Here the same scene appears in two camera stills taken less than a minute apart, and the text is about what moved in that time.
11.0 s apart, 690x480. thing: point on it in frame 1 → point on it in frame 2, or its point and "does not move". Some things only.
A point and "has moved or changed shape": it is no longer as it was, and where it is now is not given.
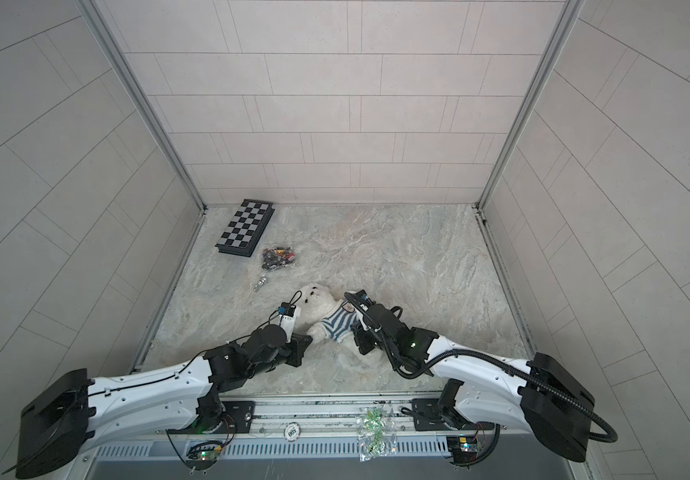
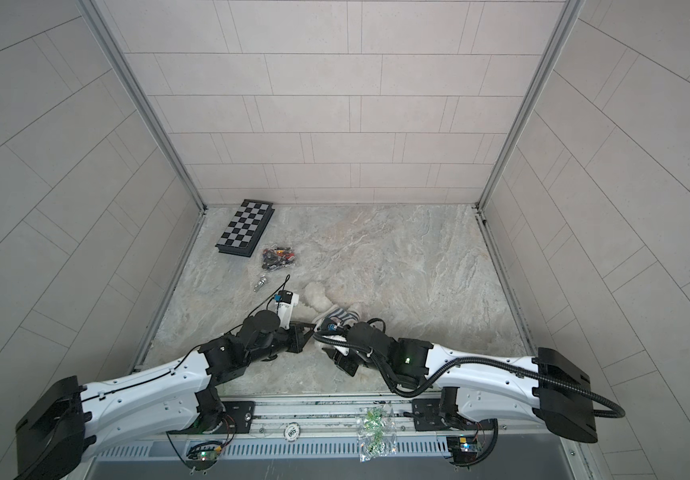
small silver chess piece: x=260 y=283 does not move
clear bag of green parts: x=376 y=432 does not move
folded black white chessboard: x=246 y=227 does not move
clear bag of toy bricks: x=274 y=256 does not move
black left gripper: x=298 y=348 → x=298 y=342
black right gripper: x=359 y=335 → x=340 y=362
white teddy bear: x=324 y=314 has moved or changed shape
